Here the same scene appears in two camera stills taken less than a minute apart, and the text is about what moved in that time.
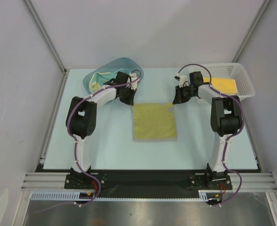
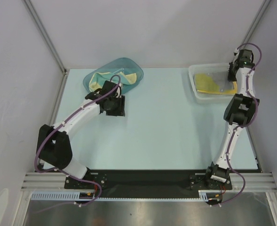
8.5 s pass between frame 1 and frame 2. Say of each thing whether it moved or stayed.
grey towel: moved
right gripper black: moved
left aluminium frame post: stayed
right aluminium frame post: stayed
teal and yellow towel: stayed
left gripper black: moved
